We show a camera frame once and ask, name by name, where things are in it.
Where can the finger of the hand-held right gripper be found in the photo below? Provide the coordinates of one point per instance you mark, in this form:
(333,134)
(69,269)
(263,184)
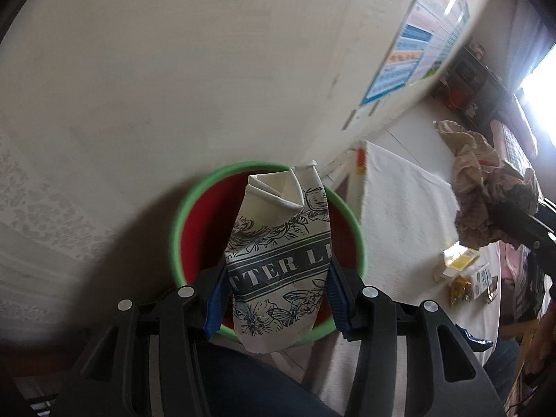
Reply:
(521,221)

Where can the person's right leg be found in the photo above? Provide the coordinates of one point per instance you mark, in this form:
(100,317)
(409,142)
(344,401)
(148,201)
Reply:
(504,365)

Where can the pale curtain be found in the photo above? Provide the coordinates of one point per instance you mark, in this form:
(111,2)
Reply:
(525,30)

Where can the person's leg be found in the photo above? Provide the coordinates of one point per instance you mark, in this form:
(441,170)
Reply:
(252,386)
(504,365)

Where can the dark metal shelf unit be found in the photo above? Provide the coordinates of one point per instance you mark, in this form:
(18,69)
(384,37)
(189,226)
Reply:
(469,74)

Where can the dark blue wrapper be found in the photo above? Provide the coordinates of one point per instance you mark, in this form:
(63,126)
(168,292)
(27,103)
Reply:
(475,342)

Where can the yellow wrapper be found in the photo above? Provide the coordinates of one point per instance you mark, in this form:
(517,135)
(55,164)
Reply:
(458,260)

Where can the pale grid wall poster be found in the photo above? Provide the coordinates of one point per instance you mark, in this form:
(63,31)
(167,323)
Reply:
(438,39)

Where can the letter chart wall poster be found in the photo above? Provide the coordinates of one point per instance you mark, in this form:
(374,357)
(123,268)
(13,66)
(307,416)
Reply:
(404,52)

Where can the purple pillow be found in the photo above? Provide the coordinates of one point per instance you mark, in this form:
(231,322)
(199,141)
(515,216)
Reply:
(523,121)

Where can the person's left leg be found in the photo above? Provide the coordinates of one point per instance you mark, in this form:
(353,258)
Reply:
(252,386)

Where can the pink bed sheet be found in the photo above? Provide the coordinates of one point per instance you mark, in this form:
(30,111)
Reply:
(514,265)

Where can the red bin with green rim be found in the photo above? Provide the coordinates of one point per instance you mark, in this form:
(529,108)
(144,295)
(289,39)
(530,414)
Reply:
(204,234)

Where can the red container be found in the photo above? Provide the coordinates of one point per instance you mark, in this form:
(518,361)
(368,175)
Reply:
(456,97)

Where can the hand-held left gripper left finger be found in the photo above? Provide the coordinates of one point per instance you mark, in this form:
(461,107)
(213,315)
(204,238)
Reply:
(215,308)

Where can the wooden chair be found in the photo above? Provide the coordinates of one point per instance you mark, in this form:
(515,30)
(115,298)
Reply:
(543,343)

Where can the patchwork quilt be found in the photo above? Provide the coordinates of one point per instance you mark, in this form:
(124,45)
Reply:
(517,156)

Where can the bright window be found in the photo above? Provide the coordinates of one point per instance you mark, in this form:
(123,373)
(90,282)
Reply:
(543,95)

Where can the small yellow packets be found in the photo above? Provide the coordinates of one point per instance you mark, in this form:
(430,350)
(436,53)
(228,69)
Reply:
(462,290)

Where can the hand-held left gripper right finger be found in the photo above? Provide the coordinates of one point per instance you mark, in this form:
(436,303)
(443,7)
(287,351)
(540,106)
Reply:
(339,308)

